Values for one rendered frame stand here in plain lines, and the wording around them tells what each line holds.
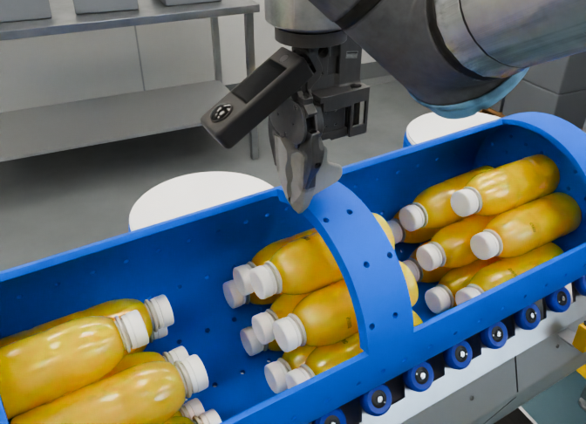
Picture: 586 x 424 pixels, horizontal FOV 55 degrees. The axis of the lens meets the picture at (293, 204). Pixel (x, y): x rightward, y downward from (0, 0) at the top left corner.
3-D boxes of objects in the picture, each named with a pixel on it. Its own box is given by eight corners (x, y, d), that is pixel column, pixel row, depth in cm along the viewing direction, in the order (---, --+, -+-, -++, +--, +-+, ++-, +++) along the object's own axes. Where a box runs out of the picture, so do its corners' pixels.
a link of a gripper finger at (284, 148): (331, 200, 67) (334, 130, 63) (289, 215, 65) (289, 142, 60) (316, 188, 70) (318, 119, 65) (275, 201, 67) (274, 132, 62)
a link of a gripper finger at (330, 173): (346, 212, 65) (350, 140, 60) (303, 228, 63) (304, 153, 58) (331, 200, 67) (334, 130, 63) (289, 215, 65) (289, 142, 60)
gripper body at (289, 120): (367, 140, 61) (377, 26, 54) (300, 159, 57) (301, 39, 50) (327, 115, 66) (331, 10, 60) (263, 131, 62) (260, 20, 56)
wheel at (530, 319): (517, 307, 86) (507, 307, 88) (528, 335, 86) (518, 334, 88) (536, 296, 88) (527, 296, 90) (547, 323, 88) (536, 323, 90)
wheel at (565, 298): (577, 302, 91) (567, 302, 93) (564, 278, 91) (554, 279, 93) (562, 318, 89) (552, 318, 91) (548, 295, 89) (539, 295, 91)
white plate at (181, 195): (95, 216, 98) (97, 222, 99) (209, 278, 84) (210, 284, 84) (207, 157, 117) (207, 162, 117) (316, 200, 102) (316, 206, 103)
